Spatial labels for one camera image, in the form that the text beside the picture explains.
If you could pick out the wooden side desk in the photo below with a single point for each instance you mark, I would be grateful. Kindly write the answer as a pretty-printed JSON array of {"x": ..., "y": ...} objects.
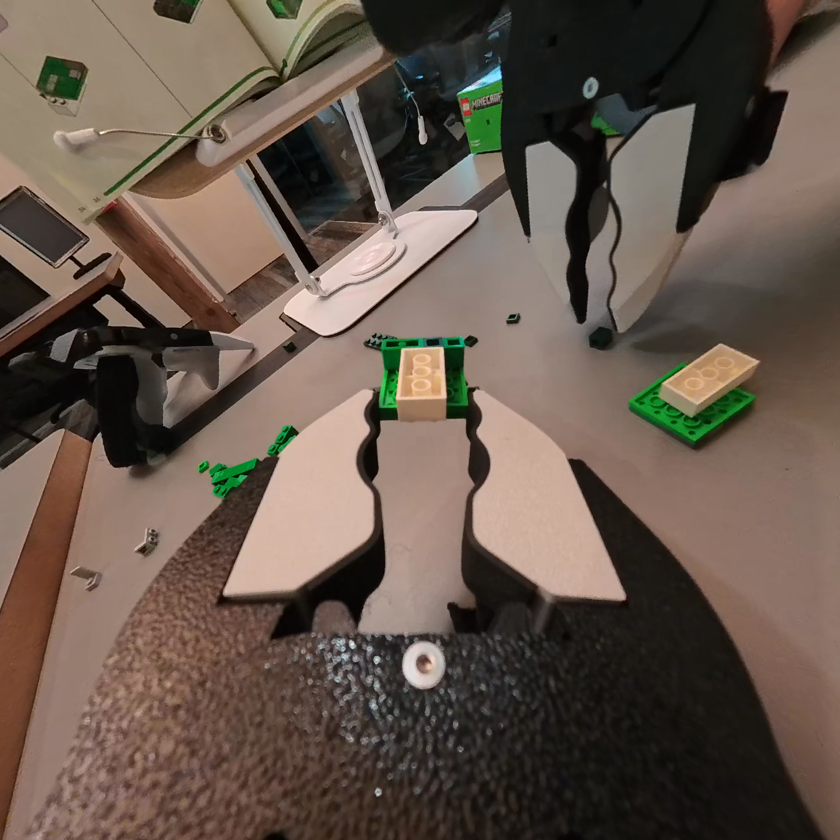
[{"x": 72, "y": 295}]

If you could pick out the grey framed tablet monitor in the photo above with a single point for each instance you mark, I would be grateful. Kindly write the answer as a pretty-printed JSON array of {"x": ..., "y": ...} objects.
[{"x": 39, "y": 226}]

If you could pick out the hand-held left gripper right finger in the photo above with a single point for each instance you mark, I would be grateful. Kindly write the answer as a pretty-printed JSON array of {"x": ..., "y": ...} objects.
[{"x": 538, "y": 518}]

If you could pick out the green lego plate cream brick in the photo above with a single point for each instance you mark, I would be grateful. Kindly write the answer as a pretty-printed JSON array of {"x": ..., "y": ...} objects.
[
  {"x": 702, "y": 380},
  {"x": 420, "y": 387}
]

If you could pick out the dark green lego piece pile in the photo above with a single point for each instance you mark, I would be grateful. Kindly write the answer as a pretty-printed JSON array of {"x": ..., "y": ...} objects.
[{"x": 377, "y": 341}]

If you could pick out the white book stand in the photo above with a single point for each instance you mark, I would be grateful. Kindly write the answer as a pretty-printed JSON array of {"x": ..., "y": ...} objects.
[{"x": 394, "y": 262}]

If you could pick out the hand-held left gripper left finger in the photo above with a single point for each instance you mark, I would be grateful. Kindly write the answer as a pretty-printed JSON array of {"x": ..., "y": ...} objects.
[{"x": 315, "y": 518}]

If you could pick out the person's right hand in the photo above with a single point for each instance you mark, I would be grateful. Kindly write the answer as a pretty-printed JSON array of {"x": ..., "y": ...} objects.
[{"x": 781, "y": 26}]

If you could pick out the dark computer monitor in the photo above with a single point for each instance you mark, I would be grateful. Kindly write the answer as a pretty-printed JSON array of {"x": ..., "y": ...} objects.
[{"x": 19, "y": 292}]

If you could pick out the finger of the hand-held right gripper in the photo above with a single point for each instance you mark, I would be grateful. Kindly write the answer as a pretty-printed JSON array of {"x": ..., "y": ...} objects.
[
  {"x": 649, "y": 210},
  {"x": 548, "y": 210}
]

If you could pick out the bright green lego piece pile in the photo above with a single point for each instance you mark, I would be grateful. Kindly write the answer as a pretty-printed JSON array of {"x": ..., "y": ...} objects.
[{"x": 243, "y": 469}]

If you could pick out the small pale hook piece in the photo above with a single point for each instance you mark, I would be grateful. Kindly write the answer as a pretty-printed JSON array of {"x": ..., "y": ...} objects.
[{"x": 88, "y": 577}]

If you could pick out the green lego set box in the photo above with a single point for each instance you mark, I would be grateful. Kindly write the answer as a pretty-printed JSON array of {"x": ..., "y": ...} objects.
[{"x": 482, "y": 124}]

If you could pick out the lego instruction booklet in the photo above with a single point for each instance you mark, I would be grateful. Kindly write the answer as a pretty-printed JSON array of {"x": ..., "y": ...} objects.
[{"x": 131, "y": 65}]

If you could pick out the black and white spare device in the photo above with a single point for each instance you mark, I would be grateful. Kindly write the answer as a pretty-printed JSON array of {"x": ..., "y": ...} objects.
[{"x": 190, "y": 358}]

